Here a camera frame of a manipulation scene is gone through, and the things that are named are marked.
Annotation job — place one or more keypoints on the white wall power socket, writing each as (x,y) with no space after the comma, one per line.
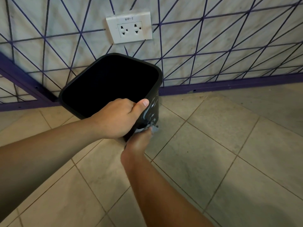
(129,27)

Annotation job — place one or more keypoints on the person's left hand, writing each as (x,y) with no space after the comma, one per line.
(113,120)

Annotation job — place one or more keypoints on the person's left forearm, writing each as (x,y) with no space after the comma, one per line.
(45,160)

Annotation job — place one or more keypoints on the black plastic waste bin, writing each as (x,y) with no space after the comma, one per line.
(111,85)

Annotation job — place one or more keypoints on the grey cleaning cloth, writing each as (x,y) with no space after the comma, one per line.
(148,128)

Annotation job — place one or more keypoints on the person's right hand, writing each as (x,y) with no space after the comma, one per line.
(137,145)

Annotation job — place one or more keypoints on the person's right forearm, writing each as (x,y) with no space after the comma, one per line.
(161,198)

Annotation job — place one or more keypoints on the person's left thumb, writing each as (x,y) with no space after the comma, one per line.
(140,108)

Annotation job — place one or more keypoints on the purple skirting board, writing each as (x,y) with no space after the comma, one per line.
(165,89)

